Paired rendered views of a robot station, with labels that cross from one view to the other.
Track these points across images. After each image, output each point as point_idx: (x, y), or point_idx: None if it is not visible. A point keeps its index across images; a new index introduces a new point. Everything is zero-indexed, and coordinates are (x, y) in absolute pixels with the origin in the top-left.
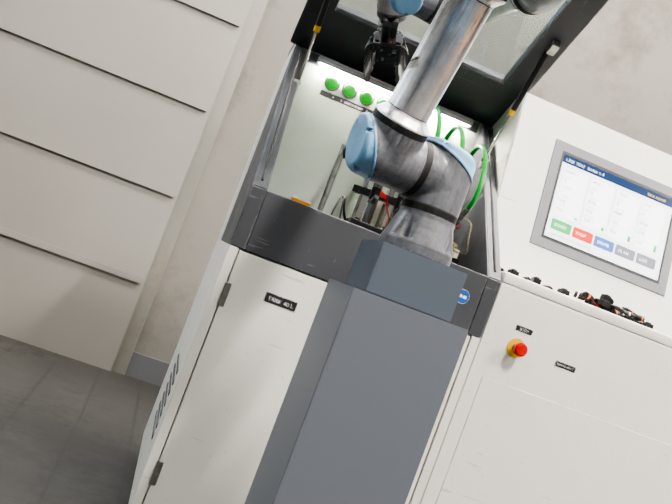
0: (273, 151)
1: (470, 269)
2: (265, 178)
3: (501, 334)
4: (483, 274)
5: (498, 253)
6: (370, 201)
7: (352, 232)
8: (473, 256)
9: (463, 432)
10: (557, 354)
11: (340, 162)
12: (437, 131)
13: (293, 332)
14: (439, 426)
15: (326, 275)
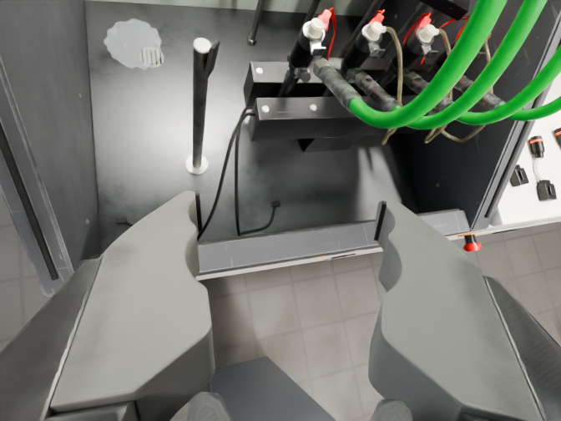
0: (25, 177)
1: (454, 147)
2: (58, 268)
3: (457, 235)
4: (467, 208)
5: (511, 173)
6: (295, 73)
7: (260, 264)
8: (468, 130)
9: None
10: (516, 225)
11: (206, 81)
12: (523, 27)
13: (214, 275)
14: (366, 251)
15: (235, 270)
